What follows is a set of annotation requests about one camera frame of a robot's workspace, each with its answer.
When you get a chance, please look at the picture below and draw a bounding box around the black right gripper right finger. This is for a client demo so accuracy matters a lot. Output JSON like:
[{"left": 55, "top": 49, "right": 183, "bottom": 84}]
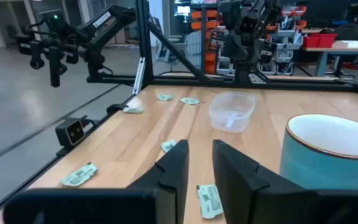
[{"left": 212, "top": 139, "right": 358, "bottom": 224}]

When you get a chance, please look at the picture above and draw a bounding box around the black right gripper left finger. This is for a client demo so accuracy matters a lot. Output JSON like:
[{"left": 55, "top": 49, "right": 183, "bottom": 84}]
[{"left": 3, "top": 139, "right": 190, "bottom": 224}]

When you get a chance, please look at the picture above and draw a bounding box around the orange bin shelf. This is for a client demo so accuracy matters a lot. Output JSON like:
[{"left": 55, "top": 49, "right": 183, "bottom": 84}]
[{"left": 190, "top": 2, "right": 222, "bottom": 75}]

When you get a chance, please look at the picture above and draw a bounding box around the white chair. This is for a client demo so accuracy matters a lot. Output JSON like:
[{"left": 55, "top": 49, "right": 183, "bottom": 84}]
[{"left": 155, "top": 30, "right": 203, "bottom": 68}]

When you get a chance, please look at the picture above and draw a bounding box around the clear plastic container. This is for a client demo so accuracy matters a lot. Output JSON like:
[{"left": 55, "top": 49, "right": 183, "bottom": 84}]
[{"left": 208, "top": 91, "right": 257, "bottom": 134}]

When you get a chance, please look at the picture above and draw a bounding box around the red plastic bin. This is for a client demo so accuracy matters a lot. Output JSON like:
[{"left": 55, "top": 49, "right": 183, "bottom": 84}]
[{"left": 302, "top": 32, "right": 338, "bottom": 49}]

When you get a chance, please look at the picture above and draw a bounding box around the teal ceramic mug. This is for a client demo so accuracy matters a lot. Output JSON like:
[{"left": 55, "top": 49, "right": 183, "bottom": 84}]
[{"left": 279, "top": 113, "right": 358, "bottom": 191}]

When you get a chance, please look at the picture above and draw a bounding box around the wooden background table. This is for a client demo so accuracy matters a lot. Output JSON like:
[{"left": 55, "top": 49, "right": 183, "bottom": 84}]
[{"left": 301, "top": 39, "right": 358, "bottom": 78}]

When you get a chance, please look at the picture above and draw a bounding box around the black office chair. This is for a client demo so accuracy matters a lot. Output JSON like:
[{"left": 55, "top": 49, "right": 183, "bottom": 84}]
[{"left": 333, "top": 22, "right": 358, "bottom": 78}]

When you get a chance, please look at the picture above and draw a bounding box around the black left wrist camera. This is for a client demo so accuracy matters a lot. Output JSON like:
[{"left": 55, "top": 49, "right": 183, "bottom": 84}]
[{"left": 237, "top": 14, "right": 260, "bottom": 34}]

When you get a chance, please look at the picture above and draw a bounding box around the black cable clip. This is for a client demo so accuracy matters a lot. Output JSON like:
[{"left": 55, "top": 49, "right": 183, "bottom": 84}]
[{"left": 106, "top": 103, "right": 129, "bottom": 116}]

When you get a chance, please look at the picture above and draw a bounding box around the black aluminium table frame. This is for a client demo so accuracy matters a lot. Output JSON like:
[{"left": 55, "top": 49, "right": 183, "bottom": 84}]
[{"left": 0, "top": 0, "right": 358, "bottom": 223}]

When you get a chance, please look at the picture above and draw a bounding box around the silver metal bracket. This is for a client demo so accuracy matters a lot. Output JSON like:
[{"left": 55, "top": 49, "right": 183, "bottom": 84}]
[{"left": 132, "top": 57, "right": 147, "bottom": 95}]

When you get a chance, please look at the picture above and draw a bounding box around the black table-level camera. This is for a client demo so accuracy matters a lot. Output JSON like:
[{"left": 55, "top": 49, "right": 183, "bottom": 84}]
[{"left": 55, "top": 117, "right": 86, "bottom": 147}]

